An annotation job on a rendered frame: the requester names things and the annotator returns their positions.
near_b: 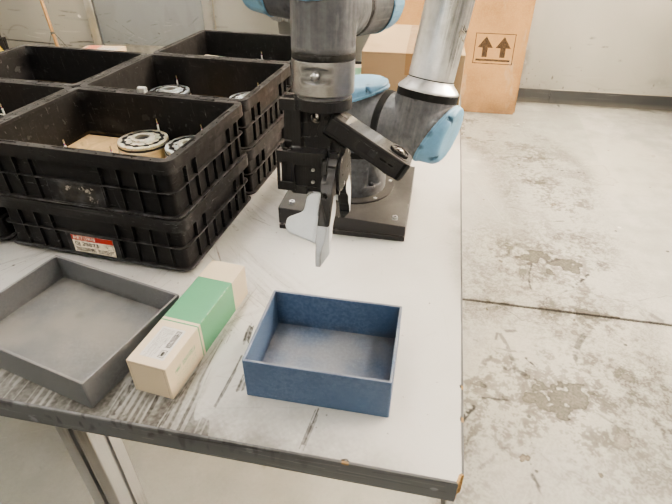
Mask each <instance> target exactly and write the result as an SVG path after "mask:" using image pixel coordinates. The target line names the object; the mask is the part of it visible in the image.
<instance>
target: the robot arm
mask: <svg viewBox="0 0 672 504"><path fill-rule="evenodd" d="M242 1H243V3H244V4H245V5H246V7H248V8H249V9H250V10H252V11H256V12H259V13H262V14H266V15H267V16H269V17H273V16H276V17H281V18H286V19H290V27H291V68H292V91H293V92H294V93H293V92H287V93H286V94H285V96H284V97H280V98H279V110H284V140H283V141H282V142H281V143H280V147H279V148H278V149H277V150H276V157H277V181H278V189H282V190H291V191H292V193H300V194H308V192H309V191H313V192H314V193H311V194H310V195H309V196H308V197H307V199H306V204H305V208H304V210H303V211H302V212H300V213H297V214H295V215H292V216H289V217H288V218H287V220H286V229H287V231H288V232H289V233H291V234H293V235H296V236H298V237H300V238H303V239H305V240H307V241H310V242H312V243H315V244H316V250H315V266H316V267H321V265H322V264H323V263H324V261H325V260H326V258H327V257H328V256H329V254H330V245H331V239H332V230H333V222H334V218H335V213H336V200H338V203H339V211H340V216H341V218H344V217H345V216H346V215H347V214H348V213H349V212H350V204H351V198H363V197H369V196H372V195H375V194H377V193H379V192H380V191H382V190H383V188H384V187H385V181H386V175H387V176H390V177H391V178H393V179H395V180H396V181H399V180H401V179H402V178H403V177H404V175H405V174H406V173H407V171H408V170H409V168H410V165H411V162H412V159H413V160H414V161H421V162H425V163H429V164H435V163H438V162H440V161H441V160H442V159H443V158H444V157H445V156H446V155H447V153H448V152H449V150H450V149H451V147H452V145H453V143H454V141H455V139H456V137H457V135H458V133H459V130H460V128H461V125H462V122H463V116H464V110H463V108H461V107H460V106H459V105H457V101H458V98H459V94H458V92H457V90H456V89H455V87H454V80H455V76H456V73H457V69H458V65H459V61H460V57H461V54H462V50H463V46H464V42H465V38H466V35H467V31H468V27H469V23H470V19H471V15H472V12H473V8H474V4H475V0H425V2H424V7H423V11H422V16H421V20H420V25H419V29H418V34H417V38H416V43H415V47H414V52H413V56H412V61H411V65H410V70H409V75H408V76H407V77H406V78H405V79H403V80H402V81H400V82H399V83H398V87H397V91H394V90H390V89H388V88H389V87H390V84H389V81H388V79H387V78H385V77H383V76H380V75H373V74H359V75H355V55H356V37H357V36H362V35H367V34H378V33H380V32H382V31H384V30H385V29H388V28H390V27H391V26H393V25H394V24H395V23H396V22H397V21H398V20H399V18H400V16H401V14H402V12H403V9H404V6H405V0H242ZM317 114H318V115H317ZM284 147H291V149H288V148H285V149H284V150H283V148H284ZM280 162H281V168H282V181H281V171H280ZM318 215H319V216H318Z"/></svg>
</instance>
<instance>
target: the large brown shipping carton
mask: <svg viewBox="0 0 672 504"><path fill-rule="evenodd" d="M418 29H419V25H399V24H394V25H393V26H391V27H390V28H388V29H385V30H384V31H382V32H380V33H378V34H370V36H369V38H368V40H367V42H366V44H365V46H364V48H363V50H362V61H361V74H373V75H380V76H383V77H385V78H387V79H388V81H389V84H390V87H389V88H388V89H390V90H394V91H397V87H398V83H399V82H400V81H402V80H403V79H405V78H406V77H407V76H408V75H409V70H410V65H411V61H412V56H413V52H414V47H415V43H416V38H417V34H418ZM465 58H466V54H465V48H464V46H463V50H462V54H461V57H460V61H459V65H458V69H457V73H456V76H455V80H454V87H455V89H456V90H457V92H458V94H459V98H458V101H457V105H459V100H460V93H461V86H462V79H463V72H464V65H465Z"/></svg>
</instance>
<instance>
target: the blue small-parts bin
mask: <svg viewBox="0 0 672 504"><path fill-rule="evenodd" d="M401 316H402V306H398V305H390V304H382V303H374V302H366V301H359V300H351V299H343V298H335V297H327V296H319V295H311V294H304V293H296V292H288V291H280V290H274V291H273V293H272V295H271V298H270V300H269V302H268V304H267V306H266V308H265V311H264V313H263V315H262V317H261V319H260V321H259V323H258V326H257V328H256V330H255V332H254V334H253V336H252V339H251V341H250V343H249V345H248V347H247V349H246V351H245V354H244V356H243V358H242V365H243V371H244V378H245V384H246V391H247V395H251V396H257V397H263V398H269V399H276V400H282V401H288V402H294V403H300V404H306V405H312V406H319V407H325V408H331V409H337V410H343V411H349V412H355V413H362V414H368V415H374V416H380V417H386V418H388V417H389V414H390V406H391V399H392V391H393V383H394V375H395V368H396V360H397V352H398V344H399V336H400V326H401Z"/></svg>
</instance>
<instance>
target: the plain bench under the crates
mask: <svg viewBox="0 0 672 504"><path fill-rule="evenodd" d="M410 166H412V167H415V172H414V182H413V189H412V195H411V201H410V208H409V214H408V220H407V226H406V233H405V239H404V242H401V241H392V240H383V239H374V238H365V237H355V236H346V235H337V234H332V239H331V245H330V254H329V256H328V257H327V258H326V260H325V261H324V263H323V264H322V265H321V267H316V266H315V250H316V244H315V243H312V242H310V241H307V240H305V239H303V238H300V237H298V236H296V235H293V234H291V233H289V232H288V231H287V229H283V228H280V226H279V224H280V222H279V212H278V207H279V205H280V203H281V201H282V199H283V198H284V196H285V194H286V192H287V190H282V189H278V181H277V168H276V169H275V171H274V172H273V173H272V174H271V176H270V177H269V178H268V179H267V180H266V182H265V183H264V184H263V185H262V187H261V188H260V189H259V190H258V191H257V192H256V193H255V194H252V195H250V196H251V200H250V201H249V202H248V204H247V205H246V206H245V207H244V209H243V210H242V211H241V212H240V214H239V215H238V216H237V217H236V218H235V220H234V221H233V222H232V223H231V225H230V226H229V227H228V228H227V229H226V231H225V232H224V233H223V234H222V236H221V237H220V238H219V239H218V240H217V242H216V243H215V244H214V245H213V247H212V248H211V249H210V250H209V252H208V253H207V254H206V255H205V256H204V258H203V259H202V260H201V261H200V263H199V264H198V265H197V266H196V267H195V268H194V269H193V270H191V271H186V272H184V271H177V270H171V269H165V268H160V267H154V266H148V265H142V264H136V263H130V262H124V261H119V260H113V259H107V258H101V257H95V256H89V255H84V254H78V253H72V252H66V251H60V250H54V249H48V248H43V247H37V246H31V245H25V244H19V243H15V242H14V241H13V239H14V238H13V239H11V240H0V291H1V290H3V289H4V288H6V287H7V286H9V285H10V284H12V283H14V282H15V281H17V280H18V279H20V278H21V277H23V276H24V275H26V274H27V273H29V272H31V271H32V270H34V269H35V268H37V267H38V266H40V265H41V264H43V263H44V262H46V261H47V260H49V259H51V258H52V257H54V256H55V255H58V256H61V257H64V258H67V259H70V260H73V261H76V262H80V263H83V264H86V265H89V266H92V267H95V268H98V269H101V270H105V271H108V272H111V273H114V274H117V275H120V276H123V277H126V278H130V279H133V280H136V281H139V282H142V283H145V284H148V285H151V286H155V287H158V288H161V289H164V290H167V291H170V292H173V293H176V294H178V295H179V298H180V297H181V296H182V294H183V293H184V292H185V291H186V290H187V289H188V287H189V286H190V285H191V284H192V283H193V282H194V280H195V279H196V278H197V277H198V276H199V275H200V274H201V272H202V271H203V270H204V269H205V268H206V267H207V265H208V264H209V263H210V262H211V261H212V260H216V261H221V262H226V263H231V264H236V265H241V266H245V274H246V282H247V289H248V294H247V295H246V297H245V298H244V300H243V301H242V302H241V304H240V305H239V307H238V308H237V310H236V311H235V312H234V314H233V315H232V317H231V318H230V319H229V321H228V322H227V324H226V325H225V327H224V328H223V329H222V331H221V332H220V334H219V335H218V337H217V338H216V339H215V341H214V342H213V344H212V345H211V347H210V348H209V349H208V351H207V352H206V354H205V355H204V356H203V358H202V359H201V361H200V362H199V364H198V365H197V366H196V368H195V369H194V371H193V372H192V374H191V375H190V376H189V378H188V379H187V381H186V382H185V384H184V385H183V386H182V388H181V389H180V391H179V392H178V393H177V395H176V396H175V398H174V399H171V398H167V397H163V396H160V395H156V394H152V393H149V392H145V391H142V390H138V389H136V388H135V385H134V382H133V379H132V376H131V373H130V372H129V373H128V374H127V375H126V376H125V377H124V378H123V379H122V380H121V381H120V382H119V383H118V384H117V385H116V386H115V387H114V388H113V389H112V390H110V391H109V392H108V393H107V394H106V395H105V396H104V397H103V398H102V399H101V400H100V401H99V402H98V403H97V404H96V405H95V406H94V407H93V408H90V407H88V406H85V405H83V404H81V403H79V402H76V401H74V400H72V399H70V398H67V397H65V396H63V395H61V394H58V393H56V392H54V391H52V390H49V389H47V388H45V387H43V386H40V385H38V384H36V383H34V382H31V381H29V380H27V379H25V378H22V377H20V376H18V375H16V374H13V373H11V372H9V371H7V370H4V369H2V368H0V416H4V417H10V418H15V419H20V420H25V421H31V422H36V423H41V424H46V425H52V426H55V428H56V430H57V432H58V434H59V436H60V438H61V440H62V441H63V443H64V445H65V447H66V449H67V451H68V453H69V455H70V457H71V459H72V461H73V462H74V464H75V466H76V468H77V470H78V472H79V474H80V476H81V478H82V480H83V482H84V483H85V485H86V487H87V489H88V491H89V493H90V495H91V497H92V499H93V501H94V503H95V504H148V503H147V500H146V498H145V495H144V493H143V490H142V488H141V485H140V483H139V481H138V478H137V476H136V473H135V471H134V468H133V466H132V463H131V461H130V459H129V456H128V454H127V451H126V449H125V446H124V444H123V441H122V439H126V440H131V441H136V442H141V443H147V444H152V445H157V446H162V447H168V448H173V449H178V450H184V451H189V452H194V453H199V454H205V455H210V456H215V457H220V458H226V459H231V460H236V461H242V462H247V463H252V464H257V465H263V466H268V467H273V468H278V469H284V470H289V471H294V472H300V473H305V474H310V475H315V476H321V477H326V478H331V479H336V480H342V481H347V482H352V483H358V484H363V485H368V486H373V487H379V488H384V489H389V490H394V491H400V492H405V493H410V494H416V495H421V496H426V497H431V498H437V499H442V500H447V501H452V502H454V500H455V498H456V495H457V494H458V493H460V490H461V486H462V482H463V478H464V406H463V287H462V168H461V128H460V130H459V133H458V135H457V137H456V139H455V141H454V143H453V145H452V147H451V149H450V150H449V152H448V153H447V155H446V156H445V157H444V158H443V159H442V160H441V161H440V162H438V163H435V164H429V163H425V162H421V161H414V160H413V159H412V162H411V165H410ZM274 290H280V291H288V292H296V293H304V294H311V295H319V296H327V297H335V298H343V299H351V300H359V301H366V302H374V303H382V304H390V305H398V306H402V316H401V326H400V336H399V344H398V352H397V360H396V368H395V375H394V383H393V391H392V399H391V406H390V414H389V417H388V418H386V417H380V416H374V415H368V414H362V413H355V412H349V411H343V410H337V409H331V408H325V407H319V406H312V405H306V404H300V403H294V402H288V401H282V400H276V399H269V398H263V397H257V396H251V395H247V391H246V384H245V378H244V371H243V365H242V358H243V356H244V354H245V351H246V349H247V347H248V345H249V343H250V341H251V339H252V336H253V334H254V332H255V330H256V328H257V326H258V323H259V321H260V319H261V317H262V315H263V313H264V311H265V308H266V306H267V304H268V302H269V300H270V298H271V295H272V293H273V291H274Z"/></svg>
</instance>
